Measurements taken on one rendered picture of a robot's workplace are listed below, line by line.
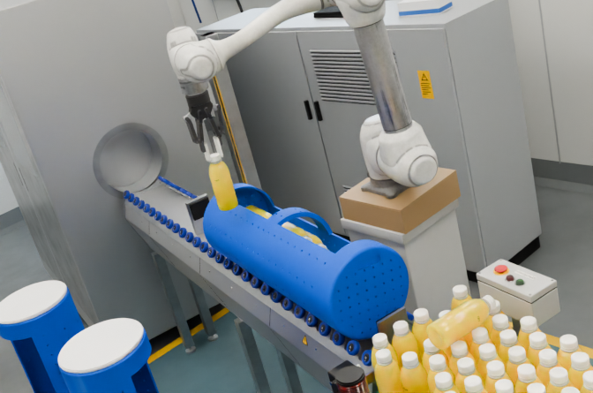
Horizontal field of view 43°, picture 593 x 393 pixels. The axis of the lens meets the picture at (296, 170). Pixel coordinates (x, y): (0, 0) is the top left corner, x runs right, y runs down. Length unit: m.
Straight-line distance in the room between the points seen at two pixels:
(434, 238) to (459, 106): 1.05
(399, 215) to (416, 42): 1.30
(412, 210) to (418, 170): 0.24
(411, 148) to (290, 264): 0.57
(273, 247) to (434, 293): 0.77
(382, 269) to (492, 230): 1.93
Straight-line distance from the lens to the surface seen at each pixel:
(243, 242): 2.57
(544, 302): 2.12
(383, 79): 2.46
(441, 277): 2.93
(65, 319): 2.97
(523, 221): 4.31
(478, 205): 3.96
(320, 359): 2.42
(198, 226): 3.30
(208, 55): 2.24
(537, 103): 5.09
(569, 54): 4.85
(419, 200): 2.72
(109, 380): 2.45
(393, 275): 2.25
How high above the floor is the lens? 2.23
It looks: 21 degrees down
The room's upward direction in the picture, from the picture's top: 15 degrees counter-clockwise
